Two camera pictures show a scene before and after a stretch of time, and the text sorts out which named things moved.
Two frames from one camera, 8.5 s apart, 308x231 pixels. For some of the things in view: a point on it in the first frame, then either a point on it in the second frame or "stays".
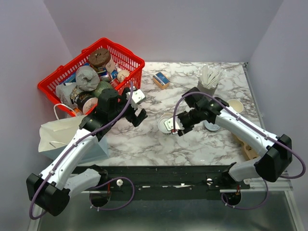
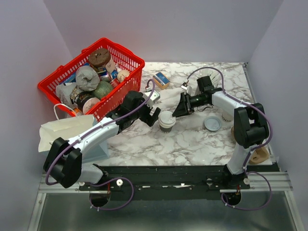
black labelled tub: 85,100 stays
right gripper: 186,129 to 181,109
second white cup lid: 211,126 stays
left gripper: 133,119 to 148,119
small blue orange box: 161,81 stays
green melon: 102,85 stays
